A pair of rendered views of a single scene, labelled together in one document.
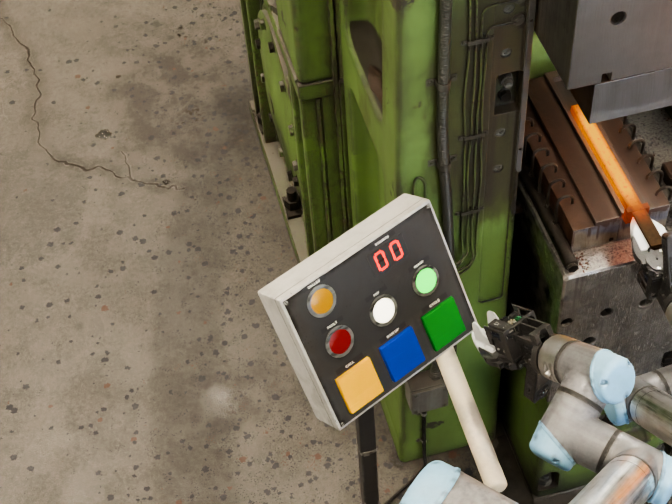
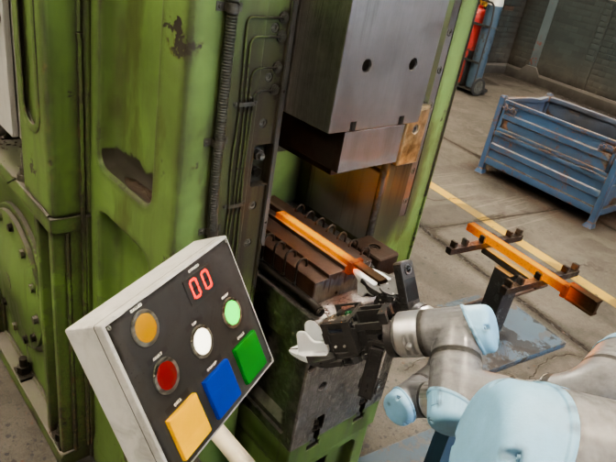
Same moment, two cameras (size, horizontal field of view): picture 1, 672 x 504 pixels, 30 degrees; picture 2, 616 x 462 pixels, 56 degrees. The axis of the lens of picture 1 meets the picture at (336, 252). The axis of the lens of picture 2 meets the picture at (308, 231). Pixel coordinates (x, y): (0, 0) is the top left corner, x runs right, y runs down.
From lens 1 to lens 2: 1.29 m
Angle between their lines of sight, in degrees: 35
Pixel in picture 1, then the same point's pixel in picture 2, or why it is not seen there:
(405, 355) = (225, 389)
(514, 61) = (268, 133)
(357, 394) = (189, 435)
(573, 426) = (474, 379)
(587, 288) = not seen: hidden behind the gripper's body
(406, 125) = (184, 187)
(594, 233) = (327, 286)
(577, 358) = (443, 316)
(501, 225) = not seen: hidden behind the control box
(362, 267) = (180, 293)
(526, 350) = (368, 337)
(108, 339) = not seen: outside the picture
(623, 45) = (366, 95)
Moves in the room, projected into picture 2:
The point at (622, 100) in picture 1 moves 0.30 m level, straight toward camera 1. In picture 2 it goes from (358, 152) to (404, 214)
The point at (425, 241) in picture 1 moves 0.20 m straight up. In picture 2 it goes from (227, 274) to (238, 175)
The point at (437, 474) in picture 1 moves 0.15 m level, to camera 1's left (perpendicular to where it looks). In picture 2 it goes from (532, 387) to (374, 446)
